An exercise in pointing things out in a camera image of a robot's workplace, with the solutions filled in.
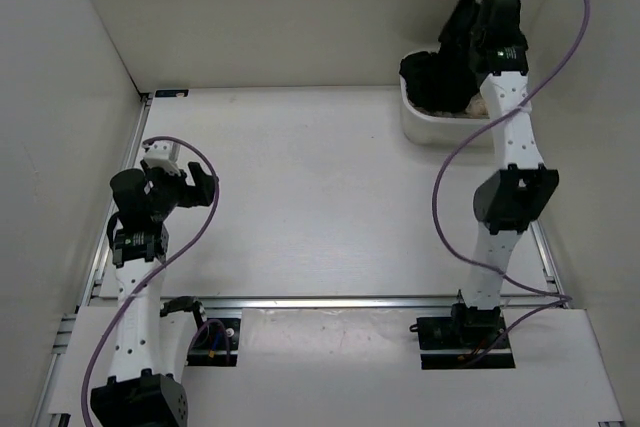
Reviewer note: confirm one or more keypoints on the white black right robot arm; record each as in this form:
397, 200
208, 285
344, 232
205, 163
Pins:
516, 193

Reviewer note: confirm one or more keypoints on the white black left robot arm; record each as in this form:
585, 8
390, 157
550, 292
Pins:
133, 377

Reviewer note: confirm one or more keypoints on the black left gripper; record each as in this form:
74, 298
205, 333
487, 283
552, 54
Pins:
199, 195

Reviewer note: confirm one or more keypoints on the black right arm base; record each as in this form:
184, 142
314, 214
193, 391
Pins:
468, 338

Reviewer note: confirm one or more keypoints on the black trousers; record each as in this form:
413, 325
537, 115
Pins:
441, 82

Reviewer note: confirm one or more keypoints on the beige trousers in basket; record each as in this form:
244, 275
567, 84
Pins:
476, 109

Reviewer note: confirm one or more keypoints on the white plastic basket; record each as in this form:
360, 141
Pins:
434, 131

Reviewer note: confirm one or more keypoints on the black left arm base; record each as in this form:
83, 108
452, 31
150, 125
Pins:
216, 346

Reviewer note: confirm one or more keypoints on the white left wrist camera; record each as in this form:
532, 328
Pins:
162, 154

